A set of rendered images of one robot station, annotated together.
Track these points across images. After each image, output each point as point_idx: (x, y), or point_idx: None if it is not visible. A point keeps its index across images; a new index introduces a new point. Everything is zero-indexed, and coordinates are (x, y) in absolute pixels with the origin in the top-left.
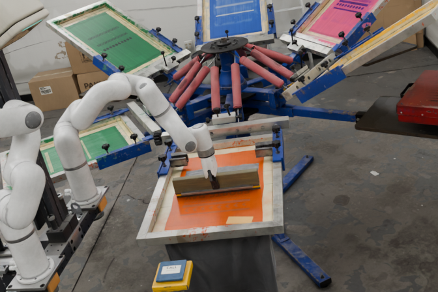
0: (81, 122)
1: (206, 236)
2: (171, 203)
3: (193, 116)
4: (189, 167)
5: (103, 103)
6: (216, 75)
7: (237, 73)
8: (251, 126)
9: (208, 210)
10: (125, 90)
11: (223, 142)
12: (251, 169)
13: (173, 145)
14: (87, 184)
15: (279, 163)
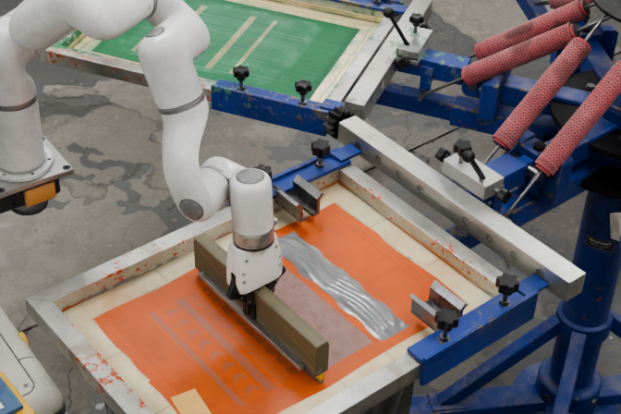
0: (18, 35)
1: (103, 393)
2: (179, 275)
3: (490, 115)
4: (310, 226)
5: (61, 24)
6: (565, 64)
7: (608, 91)
8: (495, 236)
9: (191, 345)
10: (93, 26)
11: (418, 226)
12: (316, 334)
13: (337, 157)
14: (11, 145)
15: (410, 366)
